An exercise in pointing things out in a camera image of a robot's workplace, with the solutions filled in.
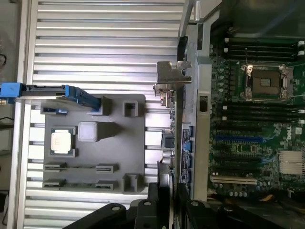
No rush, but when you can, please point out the white expansion slot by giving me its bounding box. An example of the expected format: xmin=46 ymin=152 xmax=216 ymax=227
xmin=211 ymin=177 xmax=258 ymax=185

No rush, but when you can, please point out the blue expansion slot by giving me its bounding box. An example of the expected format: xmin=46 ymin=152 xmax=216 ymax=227
xmin=215 ymin=135 xmax=263 ymax=142

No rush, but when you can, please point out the black RAM slot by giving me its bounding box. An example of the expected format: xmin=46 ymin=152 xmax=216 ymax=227
xmin=224 ymin=53 xmax=300 ymax=60
xmin=224 ymin=48 xmax=300 ymax=54
xmin=221 ymin=106 xmax=301 ymax=113
xmin=221 ymin=116 xmax=301 ymax=123
xmin=224 ymin=37 xmax=300 ymax=43
xmin=221 ymin=112 xmax=301 ymax=117
xmin=221 ymin=101 xmax=301 ymax=107
xmin=224 ymin=42 xmax=300 ymax=49

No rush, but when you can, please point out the open grey PC case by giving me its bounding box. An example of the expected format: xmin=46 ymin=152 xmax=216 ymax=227
xmin=176 ymin=0 xmax=305 ymax=229

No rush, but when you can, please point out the grey parts rack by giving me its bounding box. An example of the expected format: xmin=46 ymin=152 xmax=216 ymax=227
xmin=41 ymin=94 xmax=147 ymax=193

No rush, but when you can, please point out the RAM stick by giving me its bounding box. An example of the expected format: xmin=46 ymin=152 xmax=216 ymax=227
xmin=44 ymin=166 xmax=113 ymax=171

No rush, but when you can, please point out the silver chipset heatsink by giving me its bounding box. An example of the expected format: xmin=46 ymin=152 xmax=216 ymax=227
xmin=278 ymin=149 xmax=305 ymax=175

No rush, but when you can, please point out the silver CPU chip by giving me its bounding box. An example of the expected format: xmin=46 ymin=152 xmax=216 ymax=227
xmin=51 ymin=130 xmax=72 ymax=154

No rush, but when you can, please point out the green motherboard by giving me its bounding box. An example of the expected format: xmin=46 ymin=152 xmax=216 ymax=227
xmin=207 ymin=30 xmax=305 ymax=201

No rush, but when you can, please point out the CPU socket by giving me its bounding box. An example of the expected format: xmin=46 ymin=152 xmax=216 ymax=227
xmin=240 ymin=62 xmax=293 ymax=101

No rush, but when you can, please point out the socket locking lever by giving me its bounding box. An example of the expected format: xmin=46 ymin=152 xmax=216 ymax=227
xmin=244 ymin=47 xmax=251 ymax=71

